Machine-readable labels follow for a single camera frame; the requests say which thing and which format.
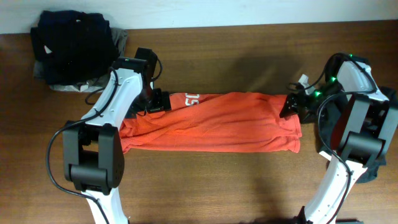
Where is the red printed t-shirt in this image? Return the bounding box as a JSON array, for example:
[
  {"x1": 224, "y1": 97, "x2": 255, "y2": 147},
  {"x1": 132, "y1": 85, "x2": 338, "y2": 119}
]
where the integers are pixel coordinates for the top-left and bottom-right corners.
[{"x1": 119, "y1": 92, "x2": 302, "y2": 153}]

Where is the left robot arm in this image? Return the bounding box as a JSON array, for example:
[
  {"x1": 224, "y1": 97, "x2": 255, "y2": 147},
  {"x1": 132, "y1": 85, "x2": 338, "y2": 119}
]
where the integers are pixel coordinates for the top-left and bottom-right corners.
[{"x1": 62, "y1": 48, "x2": 171, "y2": 223}]

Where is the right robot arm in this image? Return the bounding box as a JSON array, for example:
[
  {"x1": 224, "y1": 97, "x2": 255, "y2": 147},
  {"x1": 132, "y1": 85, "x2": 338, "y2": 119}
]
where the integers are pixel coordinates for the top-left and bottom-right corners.
[{"x1": 279, "y1": 52, "x2": 397, "y2": 223}]

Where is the dark grey t-shirt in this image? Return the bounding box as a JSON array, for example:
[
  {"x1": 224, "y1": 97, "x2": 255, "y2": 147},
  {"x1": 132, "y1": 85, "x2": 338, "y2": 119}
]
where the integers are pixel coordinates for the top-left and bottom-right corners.
[{"x1": 319, "y1": 86, "x2": 397, "y2": 184}]

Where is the black folded garment on pile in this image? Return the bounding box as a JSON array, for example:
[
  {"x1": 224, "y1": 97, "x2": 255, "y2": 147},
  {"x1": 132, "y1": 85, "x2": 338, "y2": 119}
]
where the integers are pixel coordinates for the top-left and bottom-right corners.
[{"x1": 30, "y1": 11, "x2": 119, "y2": 85}]

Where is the grey folded garment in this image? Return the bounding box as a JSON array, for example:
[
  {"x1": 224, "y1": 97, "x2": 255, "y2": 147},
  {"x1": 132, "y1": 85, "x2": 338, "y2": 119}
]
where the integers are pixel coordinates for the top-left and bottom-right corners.
[{"x1": 33, "y1": 28, "x2": 128, "y2": 93}]

